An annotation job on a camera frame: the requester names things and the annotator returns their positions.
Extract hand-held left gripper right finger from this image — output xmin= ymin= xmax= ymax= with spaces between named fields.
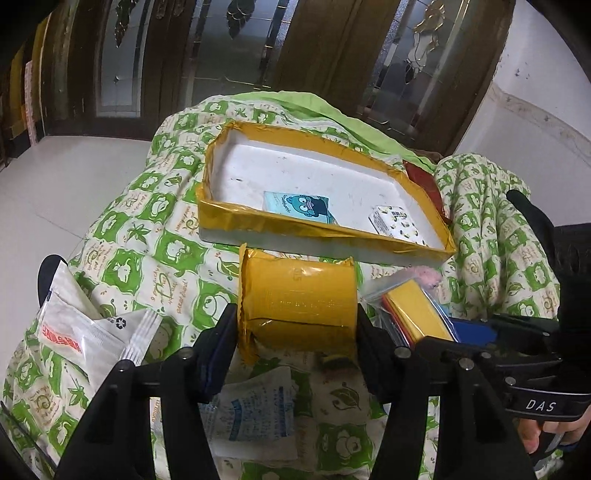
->
xmin=355 ymin=311 xmax=527 ymax=480

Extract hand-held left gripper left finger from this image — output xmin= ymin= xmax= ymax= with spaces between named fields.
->
xmin=54 ymin=305 xmax=238 ymax=480

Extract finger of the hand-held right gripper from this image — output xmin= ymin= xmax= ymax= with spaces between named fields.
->
xmin=450 ymin=314 xmax=561 ymax=344
xmin=416 ymin=336 xmax=511 ymax=381

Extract zip bag of coloured sheets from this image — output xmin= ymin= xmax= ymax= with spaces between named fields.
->
xmin=360 ymin=268 xmax=462 ymax=349

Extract white blue-print sachet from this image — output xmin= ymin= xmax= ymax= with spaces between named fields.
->
xmin=201 ymin=367 xmax=301 ymax=462

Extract pink fuzzy toy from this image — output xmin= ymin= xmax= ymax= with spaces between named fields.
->
xmin=413 ymin=268 xmax=441 ymax=291

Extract yellow packet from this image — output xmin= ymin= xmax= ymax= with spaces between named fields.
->
xmin=236 ymin=244 xmax=360 ymax=365

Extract yellow taped foam box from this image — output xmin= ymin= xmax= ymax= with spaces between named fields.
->
xmin=196 ymin=121 xmax=458 ymax=269

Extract person's right hand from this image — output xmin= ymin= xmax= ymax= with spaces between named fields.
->
xmin=517 ymin=415 xmax=591 ymax=455

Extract white patterned tissue pack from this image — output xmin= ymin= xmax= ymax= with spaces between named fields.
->
xmin=368 ymin=204 xmax=432 ymax=245

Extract white red-label plastic packet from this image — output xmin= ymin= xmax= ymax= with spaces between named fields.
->
xmin=36 ymin=258 xmax=161 ymax=393

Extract red flat object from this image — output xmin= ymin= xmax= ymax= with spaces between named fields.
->
xmin=402 ymin=159 xmax=451 ymax=224

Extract green printed blanket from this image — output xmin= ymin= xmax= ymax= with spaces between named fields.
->
xmin=0 ymin=90 xmax=573 ymax=480

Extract blue cartoon tissue pack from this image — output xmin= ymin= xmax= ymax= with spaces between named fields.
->
xmin=263 ymin=191 xmax=340 ymax=227

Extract wooden glass door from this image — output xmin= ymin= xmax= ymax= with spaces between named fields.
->
xmin=69 ymin=0 xmax=289 ymax=139
xmin=277 ymin=0 xmax=515 ymax=160

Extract yellow flat boards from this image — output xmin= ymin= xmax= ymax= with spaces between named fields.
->
xmin=0 ymin=14 xmax=54 ymax=158

